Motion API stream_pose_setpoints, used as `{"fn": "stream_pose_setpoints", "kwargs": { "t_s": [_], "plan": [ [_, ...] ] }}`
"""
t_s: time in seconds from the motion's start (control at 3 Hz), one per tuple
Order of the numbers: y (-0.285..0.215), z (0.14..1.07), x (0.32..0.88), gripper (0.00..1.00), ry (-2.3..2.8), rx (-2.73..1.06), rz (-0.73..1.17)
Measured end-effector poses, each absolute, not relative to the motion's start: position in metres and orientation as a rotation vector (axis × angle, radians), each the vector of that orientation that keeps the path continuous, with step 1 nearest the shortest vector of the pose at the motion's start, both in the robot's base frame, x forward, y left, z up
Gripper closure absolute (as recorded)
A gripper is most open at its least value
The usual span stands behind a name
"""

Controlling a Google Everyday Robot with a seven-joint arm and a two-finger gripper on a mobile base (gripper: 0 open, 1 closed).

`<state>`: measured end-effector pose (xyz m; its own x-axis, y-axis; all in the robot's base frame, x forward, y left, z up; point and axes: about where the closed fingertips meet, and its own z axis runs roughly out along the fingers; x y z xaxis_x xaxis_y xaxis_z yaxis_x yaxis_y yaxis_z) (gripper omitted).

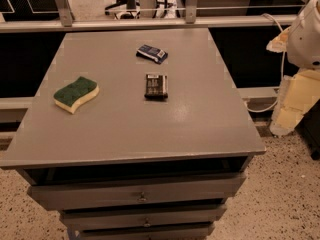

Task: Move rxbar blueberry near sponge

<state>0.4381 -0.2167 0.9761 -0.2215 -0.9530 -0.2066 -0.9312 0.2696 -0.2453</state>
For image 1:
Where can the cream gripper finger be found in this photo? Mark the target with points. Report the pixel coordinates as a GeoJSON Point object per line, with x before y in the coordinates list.
{"type": "Point", "coordinates": [279, 43]}
{"type": "Point", "coordinates": [297, 95]}

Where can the blue rxbar blueberry packet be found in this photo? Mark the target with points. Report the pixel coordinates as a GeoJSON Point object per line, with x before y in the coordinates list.
{"type": "Point", "coordinates": [152, 53]}

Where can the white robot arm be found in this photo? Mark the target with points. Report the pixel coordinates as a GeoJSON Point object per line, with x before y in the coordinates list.
{"type": "Point", "coordinates": [303, 46]}

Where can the green and yellow sponge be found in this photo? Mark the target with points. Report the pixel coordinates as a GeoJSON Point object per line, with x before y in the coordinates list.
{"type": "Point", "coordinates": [75, 94]}

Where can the black office chair base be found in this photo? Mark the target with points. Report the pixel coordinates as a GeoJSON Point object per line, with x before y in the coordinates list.
{"type": "Point", "coordinates": [121, 2]}

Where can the bottom grey drawer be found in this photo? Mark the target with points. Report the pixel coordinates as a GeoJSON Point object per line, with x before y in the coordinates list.
{"type": "Point", "coordinates": [162, 232]}

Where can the grey drawer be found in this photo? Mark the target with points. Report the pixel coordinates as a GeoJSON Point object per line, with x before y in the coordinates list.
{"type": "Point", "coordinates": [136, 192]}
{"type": "Point", "coordinates": [162, 232]}
{"type": "Point", "coordinates": [144, 217]}

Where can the grey drawer cabinet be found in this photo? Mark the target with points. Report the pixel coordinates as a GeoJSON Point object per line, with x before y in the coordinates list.
{"type": "Point", "coordinates": [203, 127]}

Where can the middle grey drawer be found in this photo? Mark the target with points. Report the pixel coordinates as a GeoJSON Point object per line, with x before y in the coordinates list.
{"type": "Point", "coordinates": [144, 217]}

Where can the top grey drawer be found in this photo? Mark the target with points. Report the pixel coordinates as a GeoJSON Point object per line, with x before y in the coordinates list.
{"type": "Point", "coordinates": [136, 192]}

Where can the metal railing frame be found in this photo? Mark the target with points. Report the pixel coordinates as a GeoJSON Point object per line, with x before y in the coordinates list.
{"type": "Point", "coordinates": [85, 15]}

